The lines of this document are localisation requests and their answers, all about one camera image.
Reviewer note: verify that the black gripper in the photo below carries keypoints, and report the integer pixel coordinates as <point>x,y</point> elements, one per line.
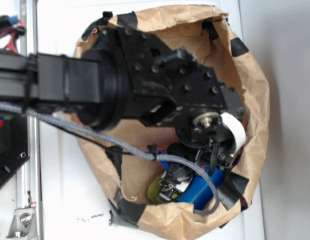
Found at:
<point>212,142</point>

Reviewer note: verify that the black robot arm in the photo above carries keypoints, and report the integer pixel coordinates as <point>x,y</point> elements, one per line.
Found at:
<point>128,75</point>

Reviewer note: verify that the blue plastic bottle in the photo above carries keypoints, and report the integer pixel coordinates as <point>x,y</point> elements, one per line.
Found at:
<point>199,192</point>

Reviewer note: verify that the green plush frog toy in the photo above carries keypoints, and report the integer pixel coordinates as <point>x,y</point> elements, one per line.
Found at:
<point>153,189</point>

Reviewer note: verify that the brown paper bag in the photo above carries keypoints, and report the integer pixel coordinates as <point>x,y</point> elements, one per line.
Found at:
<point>204,31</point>

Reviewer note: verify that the aluminium frame rail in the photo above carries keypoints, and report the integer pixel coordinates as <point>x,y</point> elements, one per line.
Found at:
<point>28,179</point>

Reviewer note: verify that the black metal base plate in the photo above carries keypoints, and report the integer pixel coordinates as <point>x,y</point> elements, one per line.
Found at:
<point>13,147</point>

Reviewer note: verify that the metal corner bracket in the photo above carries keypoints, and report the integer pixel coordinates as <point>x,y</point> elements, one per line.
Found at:
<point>23,226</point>

